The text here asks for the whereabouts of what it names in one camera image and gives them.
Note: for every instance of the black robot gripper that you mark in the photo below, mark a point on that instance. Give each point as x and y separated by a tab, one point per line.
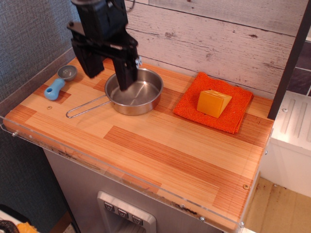
101	33

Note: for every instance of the blue handled grey spoon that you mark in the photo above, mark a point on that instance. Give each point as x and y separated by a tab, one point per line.
65	74

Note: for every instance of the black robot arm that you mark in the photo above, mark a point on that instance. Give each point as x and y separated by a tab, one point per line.
101	33

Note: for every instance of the stainless steel pot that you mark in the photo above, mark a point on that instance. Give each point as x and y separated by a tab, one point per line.
141	97

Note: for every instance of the yellow cheese wedge toy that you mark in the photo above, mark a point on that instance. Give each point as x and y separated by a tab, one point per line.
212	102

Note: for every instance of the orange knitted cloth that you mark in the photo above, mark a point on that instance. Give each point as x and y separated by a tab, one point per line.
232	116

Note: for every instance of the grey toy fridge cabinet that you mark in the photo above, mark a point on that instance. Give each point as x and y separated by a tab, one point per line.
81	185

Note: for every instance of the silver dispenser panel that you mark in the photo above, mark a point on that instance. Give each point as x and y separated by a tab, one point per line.
124	214

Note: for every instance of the yellow black object bottom left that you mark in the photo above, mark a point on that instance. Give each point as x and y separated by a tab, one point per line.
10	227

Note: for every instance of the white cabinet on right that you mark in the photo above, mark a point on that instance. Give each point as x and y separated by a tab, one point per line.
287	158

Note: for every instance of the dark grey right post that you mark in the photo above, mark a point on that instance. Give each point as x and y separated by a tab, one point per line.
292	60

